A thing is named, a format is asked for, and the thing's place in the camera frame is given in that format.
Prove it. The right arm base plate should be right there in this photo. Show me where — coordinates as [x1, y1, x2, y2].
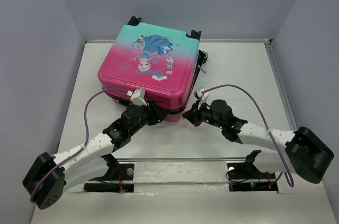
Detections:
[225, 150, 281, 192]

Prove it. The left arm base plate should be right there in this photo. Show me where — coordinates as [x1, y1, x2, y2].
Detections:
[83, 163, 135, 193]

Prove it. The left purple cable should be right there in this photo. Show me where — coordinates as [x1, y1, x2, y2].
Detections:
[29, 90, 133, 203]

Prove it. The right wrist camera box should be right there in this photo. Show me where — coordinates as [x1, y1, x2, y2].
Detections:
[194, 86, 209, 107]

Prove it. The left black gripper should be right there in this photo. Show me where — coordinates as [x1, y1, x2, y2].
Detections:
[129, 98, 168, 135]

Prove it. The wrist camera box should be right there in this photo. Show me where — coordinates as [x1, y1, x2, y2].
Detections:
[127, 88, 147, 106]
[194, 86, 209, 107]

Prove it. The pink and teal suitcase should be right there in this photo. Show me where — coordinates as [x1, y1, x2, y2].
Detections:
[98, 16, 208, 122]

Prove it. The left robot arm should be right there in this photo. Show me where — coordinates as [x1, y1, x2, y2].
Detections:
[22, 100, 168, 210]

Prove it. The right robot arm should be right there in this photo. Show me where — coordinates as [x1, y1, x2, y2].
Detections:
[183, 100, 334, 184]

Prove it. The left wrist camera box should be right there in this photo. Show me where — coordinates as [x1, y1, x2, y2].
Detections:
[127, 88, 147, 106]

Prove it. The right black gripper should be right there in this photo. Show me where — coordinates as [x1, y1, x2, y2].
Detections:
[182, 99, 224, 129]

